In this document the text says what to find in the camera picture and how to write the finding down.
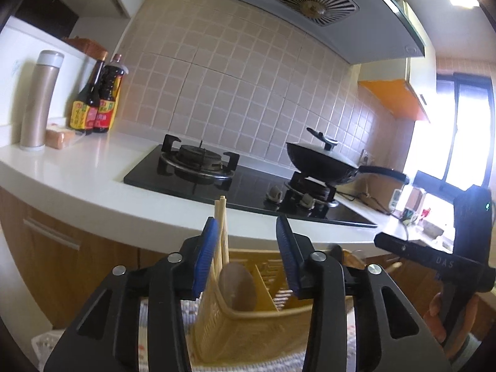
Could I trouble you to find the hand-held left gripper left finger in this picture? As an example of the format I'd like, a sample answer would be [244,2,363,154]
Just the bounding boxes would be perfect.
[43,217,219,372]

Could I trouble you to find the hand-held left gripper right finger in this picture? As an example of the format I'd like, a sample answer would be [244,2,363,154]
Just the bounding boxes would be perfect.
[276,214,452,372]

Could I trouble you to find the wooden chopstick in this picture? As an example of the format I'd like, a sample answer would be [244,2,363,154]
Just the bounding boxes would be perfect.
[214,198,224,272]
[219,196,231,270]

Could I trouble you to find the yellow plastic utensil basket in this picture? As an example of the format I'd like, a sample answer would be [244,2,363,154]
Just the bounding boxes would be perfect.
[192,246,365,367]

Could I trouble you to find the person's right forearm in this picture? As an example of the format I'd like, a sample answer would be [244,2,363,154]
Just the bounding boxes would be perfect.
[445,333,483,370]

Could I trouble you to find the person's right hand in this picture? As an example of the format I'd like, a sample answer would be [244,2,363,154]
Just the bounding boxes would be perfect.
[423,291,482,346]

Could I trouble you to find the grey bowl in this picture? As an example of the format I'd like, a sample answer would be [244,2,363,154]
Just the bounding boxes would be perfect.
[422,219,445,238]

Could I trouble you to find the black gas stove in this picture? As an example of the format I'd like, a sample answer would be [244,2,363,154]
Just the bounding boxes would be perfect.
[123,134,379,229]

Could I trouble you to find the black wok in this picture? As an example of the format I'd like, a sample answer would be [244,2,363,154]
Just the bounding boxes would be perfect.
[285,142,410,187]

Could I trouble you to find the dark framed window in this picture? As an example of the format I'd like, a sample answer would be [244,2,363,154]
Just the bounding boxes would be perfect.
[435,71,496,193]

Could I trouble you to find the wooden base cabinets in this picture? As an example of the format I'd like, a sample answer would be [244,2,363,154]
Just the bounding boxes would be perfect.
[0,185,496,343]

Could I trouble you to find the striped woven table mat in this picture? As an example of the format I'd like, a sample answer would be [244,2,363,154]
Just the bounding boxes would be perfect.
[30,298,362,372]

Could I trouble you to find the wide dark sauce bottle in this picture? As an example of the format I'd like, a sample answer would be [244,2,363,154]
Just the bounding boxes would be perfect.
[93,54,126,134]

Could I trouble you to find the slim dark sauce bottle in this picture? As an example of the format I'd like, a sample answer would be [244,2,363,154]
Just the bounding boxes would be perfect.
[69,51,109,136]

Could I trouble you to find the steel thermos flask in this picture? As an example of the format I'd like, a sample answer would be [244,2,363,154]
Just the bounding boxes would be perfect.
[19,50,66,151]

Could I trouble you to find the white range hood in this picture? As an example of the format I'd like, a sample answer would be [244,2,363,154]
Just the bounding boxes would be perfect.
[207,0,427,65]

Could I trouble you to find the black power cable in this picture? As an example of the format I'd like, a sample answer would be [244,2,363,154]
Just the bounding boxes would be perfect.
[336,191,393,215]

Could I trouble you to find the metal cabinet handle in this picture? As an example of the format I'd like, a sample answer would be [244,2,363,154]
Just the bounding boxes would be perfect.
[23,219,81,251]

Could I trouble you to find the orange-bottomed wall cabinet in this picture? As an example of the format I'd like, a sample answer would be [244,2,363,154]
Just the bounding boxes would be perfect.
[357,78,432,123]

